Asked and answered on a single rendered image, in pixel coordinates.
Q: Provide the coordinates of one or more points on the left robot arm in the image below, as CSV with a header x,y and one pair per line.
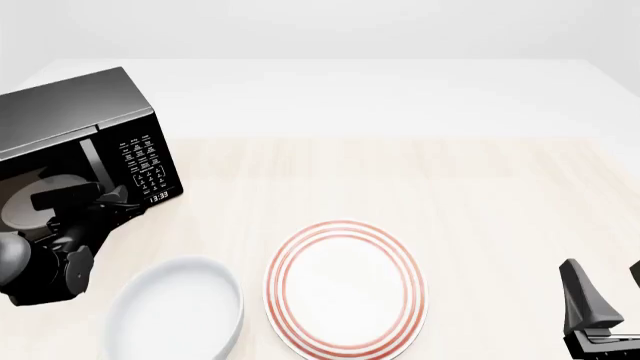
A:
x,y
30,277

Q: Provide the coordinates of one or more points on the white plate with red rings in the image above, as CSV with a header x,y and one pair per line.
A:
x,y
345,292

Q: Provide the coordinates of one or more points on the white microwave turntable plate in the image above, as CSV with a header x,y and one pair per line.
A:
x,y
20,214

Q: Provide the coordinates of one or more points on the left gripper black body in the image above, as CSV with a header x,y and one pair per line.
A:
x,y
107,215

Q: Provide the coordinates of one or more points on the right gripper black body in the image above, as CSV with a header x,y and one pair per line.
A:
x,y
607,347

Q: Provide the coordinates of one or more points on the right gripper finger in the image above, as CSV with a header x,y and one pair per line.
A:
x,y
636,273
582,300

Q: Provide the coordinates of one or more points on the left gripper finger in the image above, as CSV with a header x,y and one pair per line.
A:
x,y
118,195
62,197

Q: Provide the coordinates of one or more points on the black microwave door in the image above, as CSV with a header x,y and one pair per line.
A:
x,y
55,159

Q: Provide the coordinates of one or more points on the white round bowl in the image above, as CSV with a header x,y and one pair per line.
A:
x,y
175,311

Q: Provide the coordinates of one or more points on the black microwave oven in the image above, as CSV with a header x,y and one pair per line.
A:
x,y
75,97

